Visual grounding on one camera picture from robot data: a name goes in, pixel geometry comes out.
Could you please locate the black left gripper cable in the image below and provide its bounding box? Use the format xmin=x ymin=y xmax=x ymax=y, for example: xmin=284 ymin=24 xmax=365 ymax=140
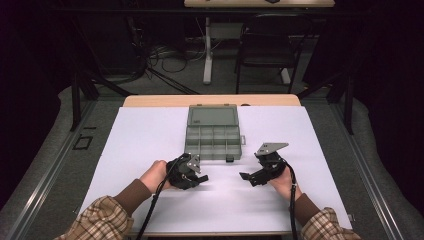
xmin=134 ymin=154 xmax=188 ymax=240

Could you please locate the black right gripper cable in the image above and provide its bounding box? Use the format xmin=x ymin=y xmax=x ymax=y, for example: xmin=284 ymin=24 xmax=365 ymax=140
xmin=282 ymin=162 xmax=300 ymax=240

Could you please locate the grey metal floor rail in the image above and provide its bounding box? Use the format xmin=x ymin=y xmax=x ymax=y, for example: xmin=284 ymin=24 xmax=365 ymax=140
xmin=6 ymin=99 xmax=98 ymax=240
xmin=329 ymin=102 xmax=405 ymax=240

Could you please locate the person's left hand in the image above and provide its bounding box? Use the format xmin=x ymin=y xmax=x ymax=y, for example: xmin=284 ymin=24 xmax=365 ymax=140
xmin=138 ymin=159 xmax=175 ymax=195

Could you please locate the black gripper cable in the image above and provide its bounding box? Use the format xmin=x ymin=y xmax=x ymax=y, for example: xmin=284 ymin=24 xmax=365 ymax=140
xmin=282 ymin=162 xmax=300 ymax=240
xmin=134 ymin=154 xmax=188 ymax=240

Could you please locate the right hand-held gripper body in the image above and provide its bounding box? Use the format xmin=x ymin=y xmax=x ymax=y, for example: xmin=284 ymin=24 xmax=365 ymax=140
xmin=254 ymin=142 xmax=290 ymax=183

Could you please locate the white table board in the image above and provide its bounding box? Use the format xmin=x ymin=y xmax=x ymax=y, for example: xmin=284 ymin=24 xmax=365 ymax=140
xmin=71 ymin=105 xmax=354 ymax=234

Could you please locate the tangle of floor cables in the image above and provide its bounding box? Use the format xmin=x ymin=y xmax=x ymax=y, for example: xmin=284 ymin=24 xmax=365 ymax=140
xmin=146 ymin=41 xmax=208 ymax=75

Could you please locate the black metal frame stand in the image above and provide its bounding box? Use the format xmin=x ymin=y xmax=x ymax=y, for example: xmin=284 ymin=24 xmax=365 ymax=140
xmin=296 ymin=70 xmax=355 ymax=136
xmin=69 ymin=64 xmax=135 ymax=132

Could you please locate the person's right hand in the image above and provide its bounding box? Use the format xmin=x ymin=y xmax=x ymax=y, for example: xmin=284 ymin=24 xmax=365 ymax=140
xmin=267 ymin=165 xmax=303 ymax=202

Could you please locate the wooden desk with white legs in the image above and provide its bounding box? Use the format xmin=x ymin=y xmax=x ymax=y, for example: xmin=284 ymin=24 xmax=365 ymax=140
xmin=183 ymin=0 xmax=336 ymax=85

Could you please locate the grey plastic compartment box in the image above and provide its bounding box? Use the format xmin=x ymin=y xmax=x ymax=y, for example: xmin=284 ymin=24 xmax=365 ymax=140
xmin=184 ymin=104 xmax=247 ymax=164

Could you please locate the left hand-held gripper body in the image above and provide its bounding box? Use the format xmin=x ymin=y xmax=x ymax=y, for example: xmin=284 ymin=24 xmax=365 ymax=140
xmin=165 ymin=152 xmax=203 ymax=191

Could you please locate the black folding chair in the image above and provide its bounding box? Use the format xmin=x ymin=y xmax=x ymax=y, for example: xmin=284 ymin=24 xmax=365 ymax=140
xmin=234 ymin=13 xmax=315 ymax=95

